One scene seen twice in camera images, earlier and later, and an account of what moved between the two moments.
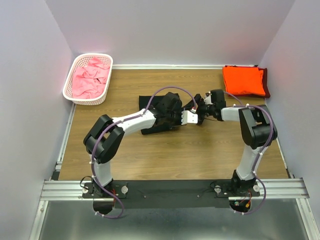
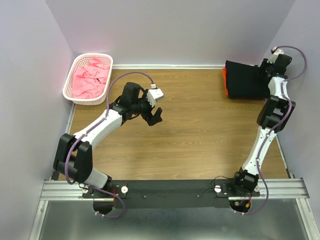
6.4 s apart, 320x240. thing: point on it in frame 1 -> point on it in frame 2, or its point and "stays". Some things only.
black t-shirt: [155, 127] -> [244, 80]
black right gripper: [199, 100] -> [263, 64]
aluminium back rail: [125, 67] stays
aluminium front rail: [283, 188] stays
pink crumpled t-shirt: [89, 82] stays
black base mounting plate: [166, 194] stays
